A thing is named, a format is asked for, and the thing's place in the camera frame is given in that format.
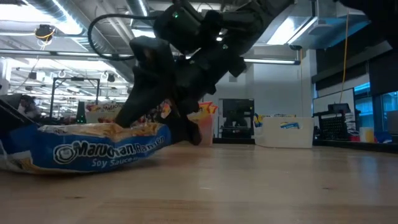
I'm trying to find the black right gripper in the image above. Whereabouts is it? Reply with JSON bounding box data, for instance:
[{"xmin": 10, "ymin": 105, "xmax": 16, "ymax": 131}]
[{"xmin": 114, "ymin": 35, "xmax": 249, "ymax": 146}]

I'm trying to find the red Maruchan ramen packet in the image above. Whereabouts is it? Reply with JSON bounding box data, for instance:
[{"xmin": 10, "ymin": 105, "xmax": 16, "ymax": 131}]
[{"xmin": 85, "ymin": 102, "xmax": 124, "ymax": 113}]

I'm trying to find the clear plastic bin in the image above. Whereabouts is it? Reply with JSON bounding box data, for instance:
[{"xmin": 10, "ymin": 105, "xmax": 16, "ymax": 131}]
[{"xmin": 187, "ymin": 111, "xmax": 216, "ymax": 147}]

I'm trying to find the black equipment rack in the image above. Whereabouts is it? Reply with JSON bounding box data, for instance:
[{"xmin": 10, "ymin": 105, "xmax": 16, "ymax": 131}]
[{"xmin": 220, "ymin": 98, "xmax": 256, "ymax": 139}]

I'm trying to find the grey translucent plastic bin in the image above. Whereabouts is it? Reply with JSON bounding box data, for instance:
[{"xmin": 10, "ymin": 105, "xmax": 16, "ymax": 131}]
[{"xmin": 84, "ymin": 110, "xmax": 125, "ymax": 124}]

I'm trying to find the black cone device green light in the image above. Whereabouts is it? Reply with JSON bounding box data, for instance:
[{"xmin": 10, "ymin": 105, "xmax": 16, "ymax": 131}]
[{"xmin": 75, "ymin": 101, "xmax": 88, "ymax": 124}]

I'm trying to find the ceiling light fixture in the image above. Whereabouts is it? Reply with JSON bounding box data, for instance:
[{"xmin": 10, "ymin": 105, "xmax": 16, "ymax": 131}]
[{"xmin": 243, "ymin": 58, "xmax": 302, "ymax": 66}]

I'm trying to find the white plastic bin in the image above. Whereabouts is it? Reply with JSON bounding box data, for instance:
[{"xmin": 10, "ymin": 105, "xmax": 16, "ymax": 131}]
[{"xmin": 254, "ymin": 116, "xmax": 315, "ymax": 149}]

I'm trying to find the person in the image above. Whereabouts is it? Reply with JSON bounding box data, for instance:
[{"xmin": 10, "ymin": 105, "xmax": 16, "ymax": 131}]
[{"xmin": 17, "ymin": 94, "xmax": 40, "ymax": 121}]

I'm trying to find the whiteboard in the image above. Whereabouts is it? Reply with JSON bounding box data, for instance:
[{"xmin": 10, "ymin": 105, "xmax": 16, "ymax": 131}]
[{"xmin": 312, "ymin": 88, "xmax": 356, "ymax": 119}]

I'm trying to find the black equipment cart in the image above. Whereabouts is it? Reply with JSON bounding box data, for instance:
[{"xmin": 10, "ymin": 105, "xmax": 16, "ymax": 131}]
[{"xmin": 312, "ymin": 103, "xmax": 362, "ymax": 141}]

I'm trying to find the yellow box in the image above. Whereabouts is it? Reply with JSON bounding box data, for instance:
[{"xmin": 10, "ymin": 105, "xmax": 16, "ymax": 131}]
[{"xmin": 359, "ymin": 126, "xmax": 376, "ymax": 144}]

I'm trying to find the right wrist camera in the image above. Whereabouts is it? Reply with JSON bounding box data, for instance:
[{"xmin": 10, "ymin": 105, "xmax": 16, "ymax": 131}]
[{"xmin": 153, "ymin": 2, "xmax": 224, "ymax": 54}]

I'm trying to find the black metal frame stand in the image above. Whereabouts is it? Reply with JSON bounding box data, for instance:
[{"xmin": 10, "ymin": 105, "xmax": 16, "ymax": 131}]
[{"xmin": 49, "ymin": 77, "xmax": 101, "ymax": 110}]

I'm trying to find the black ceiling camera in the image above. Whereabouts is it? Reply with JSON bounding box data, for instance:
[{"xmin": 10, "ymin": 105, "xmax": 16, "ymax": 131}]
[{"xmin": 34, "ymin": 24, "xmax": 57, "ymax": 42}]

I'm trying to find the yellow hanging cable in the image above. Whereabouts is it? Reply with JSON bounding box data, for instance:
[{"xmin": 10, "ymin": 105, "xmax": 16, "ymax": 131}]
[{"xmin": 338, "ymin": 9, "xmax": 350, "ymax": 104}]

